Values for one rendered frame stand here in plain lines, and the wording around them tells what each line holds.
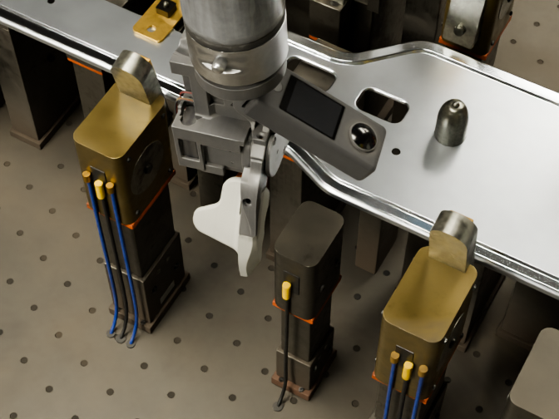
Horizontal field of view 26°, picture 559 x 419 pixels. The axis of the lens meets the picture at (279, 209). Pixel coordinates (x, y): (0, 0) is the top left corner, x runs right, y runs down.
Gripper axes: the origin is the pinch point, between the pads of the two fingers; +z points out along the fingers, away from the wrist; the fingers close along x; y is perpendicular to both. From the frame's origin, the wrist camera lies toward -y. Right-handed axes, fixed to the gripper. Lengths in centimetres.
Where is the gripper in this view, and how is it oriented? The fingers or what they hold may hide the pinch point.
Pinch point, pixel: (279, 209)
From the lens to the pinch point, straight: 107.6
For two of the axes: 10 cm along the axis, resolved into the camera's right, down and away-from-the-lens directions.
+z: 0.5, 5.6, 8.2
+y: -9.5, -2.2, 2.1
